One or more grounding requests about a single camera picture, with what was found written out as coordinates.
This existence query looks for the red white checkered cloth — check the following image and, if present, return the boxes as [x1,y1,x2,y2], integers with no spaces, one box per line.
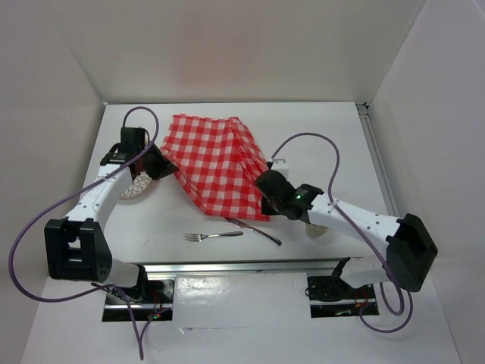
[161,114,270,222]

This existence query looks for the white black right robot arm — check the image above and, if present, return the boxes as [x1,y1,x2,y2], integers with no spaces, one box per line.
[255,170,438,297]

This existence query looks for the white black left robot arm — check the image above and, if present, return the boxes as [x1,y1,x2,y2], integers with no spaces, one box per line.
[44,127,178,303]

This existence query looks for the floral patterned ceramic plate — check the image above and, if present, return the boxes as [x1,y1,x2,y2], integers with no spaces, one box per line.
[120,172,152,199]

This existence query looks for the silver table knife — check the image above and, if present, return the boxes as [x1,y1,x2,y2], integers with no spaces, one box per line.
[225,218,282,246]

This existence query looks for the beige paper cup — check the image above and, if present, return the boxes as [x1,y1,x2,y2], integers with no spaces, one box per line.
[305,224,328,239]

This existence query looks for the silver fork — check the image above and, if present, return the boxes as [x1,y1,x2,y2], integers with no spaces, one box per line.
[183,231,243,242]

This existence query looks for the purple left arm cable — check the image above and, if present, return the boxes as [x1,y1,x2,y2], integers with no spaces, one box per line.
[8,106,159,361]

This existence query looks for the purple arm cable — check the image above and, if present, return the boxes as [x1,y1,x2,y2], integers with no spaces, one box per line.
[8,106,159,361]
[269,132,414,334]

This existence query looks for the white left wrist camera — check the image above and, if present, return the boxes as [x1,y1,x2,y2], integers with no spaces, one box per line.
[143,129,151,148]

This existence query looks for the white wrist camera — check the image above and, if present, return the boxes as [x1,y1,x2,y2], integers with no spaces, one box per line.
[268,158,289,178]
[143,129,151,148]

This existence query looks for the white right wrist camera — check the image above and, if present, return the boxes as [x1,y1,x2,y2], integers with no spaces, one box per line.
[268,158,289,178]

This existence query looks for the aluminium frame rail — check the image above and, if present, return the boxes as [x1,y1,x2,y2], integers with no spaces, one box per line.
[120,102,396,262]

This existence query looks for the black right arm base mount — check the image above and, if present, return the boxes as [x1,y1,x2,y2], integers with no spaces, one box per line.
[305,258,379,319]

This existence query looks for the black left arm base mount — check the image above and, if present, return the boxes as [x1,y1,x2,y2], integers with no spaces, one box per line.
[102,269,175,322]

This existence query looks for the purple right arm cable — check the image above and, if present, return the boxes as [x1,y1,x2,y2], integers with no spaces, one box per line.
[269,132,414,334]

